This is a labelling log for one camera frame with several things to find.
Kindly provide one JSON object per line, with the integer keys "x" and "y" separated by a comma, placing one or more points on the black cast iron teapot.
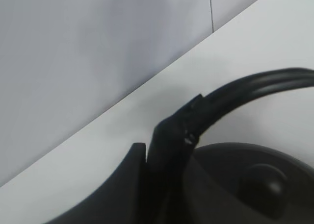
{"x": 226, "y": 183}

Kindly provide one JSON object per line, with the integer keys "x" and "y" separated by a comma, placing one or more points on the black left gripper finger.
{"x": 121, "y": 199}

